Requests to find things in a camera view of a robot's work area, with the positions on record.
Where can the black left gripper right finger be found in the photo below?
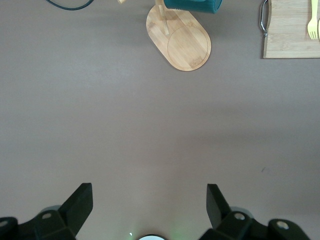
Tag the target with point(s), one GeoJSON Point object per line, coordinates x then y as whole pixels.
{"type": "Point", "coordinates": [230, 225]}

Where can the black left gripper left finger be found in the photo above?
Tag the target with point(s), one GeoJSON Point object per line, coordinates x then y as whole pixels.
{"type": "Point", "coordinates": [62, 225]}

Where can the wooden cup rack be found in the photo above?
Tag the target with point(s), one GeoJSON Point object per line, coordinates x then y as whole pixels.
{"type": "Point", "coordinates": [186, 47]}

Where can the yellow fork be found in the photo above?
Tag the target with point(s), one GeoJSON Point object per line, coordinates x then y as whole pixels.
{"type": "Point", "coordinates": [312, 27]}

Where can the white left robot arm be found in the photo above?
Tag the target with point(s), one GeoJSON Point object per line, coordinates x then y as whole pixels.
{"type": "Point", "coordinates": [151, 238]}

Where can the teal cup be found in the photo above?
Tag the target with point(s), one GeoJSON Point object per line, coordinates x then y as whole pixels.
{"type": "Point", "coordinates": [192, 5]}

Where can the bamboo cutting board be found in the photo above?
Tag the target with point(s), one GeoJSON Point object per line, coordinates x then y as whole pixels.
{"type": "Point", "coordinates": [287, 37]}

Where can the yellow knife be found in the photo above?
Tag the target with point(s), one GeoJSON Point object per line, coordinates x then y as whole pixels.
{"type": "Point", "coordinates": [319, 30]}

